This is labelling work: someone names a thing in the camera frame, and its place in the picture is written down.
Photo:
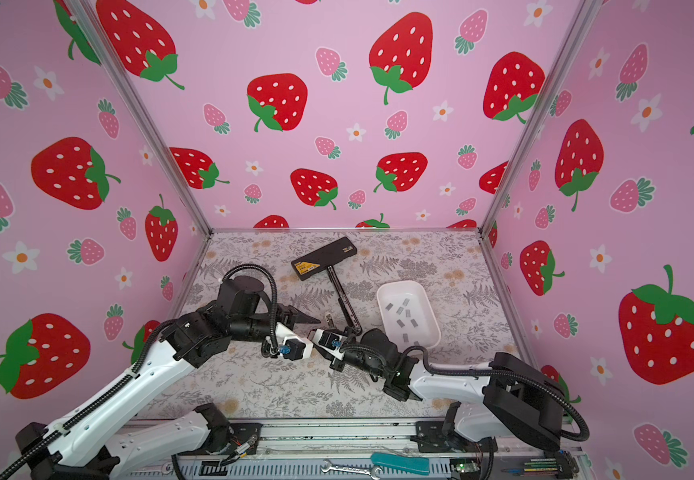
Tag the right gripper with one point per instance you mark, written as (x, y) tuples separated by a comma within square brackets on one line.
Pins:
[(334, 359)]

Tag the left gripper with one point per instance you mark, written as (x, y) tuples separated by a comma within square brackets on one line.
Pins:
[(296, 315)]

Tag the black stapler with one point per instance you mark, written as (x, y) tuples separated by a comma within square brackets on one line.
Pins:
[(325, 259)]

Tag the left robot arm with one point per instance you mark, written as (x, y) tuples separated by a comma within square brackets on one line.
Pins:
[(87, 443)]

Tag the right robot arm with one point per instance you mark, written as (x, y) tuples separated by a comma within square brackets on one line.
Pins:
[(507, 396)]

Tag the white plastic tray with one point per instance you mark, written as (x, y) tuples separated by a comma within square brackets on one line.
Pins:
[(423, 329)]

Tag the silver wrench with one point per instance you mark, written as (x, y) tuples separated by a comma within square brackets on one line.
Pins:
[(372, 472)]

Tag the green circuit board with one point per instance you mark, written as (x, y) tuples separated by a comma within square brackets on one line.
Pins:
[(465, 469)]

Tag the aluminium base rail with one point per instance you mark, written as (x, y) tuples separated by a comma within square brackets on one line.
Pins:
[(296, 449)]

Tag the teal handled tool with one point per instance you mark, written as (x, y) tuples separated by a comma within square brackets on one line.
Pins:
[(405, 464)]

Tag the black connector with coloured wires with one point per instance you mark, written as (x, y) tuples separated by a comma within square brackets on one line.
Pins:
[(560, 465)]

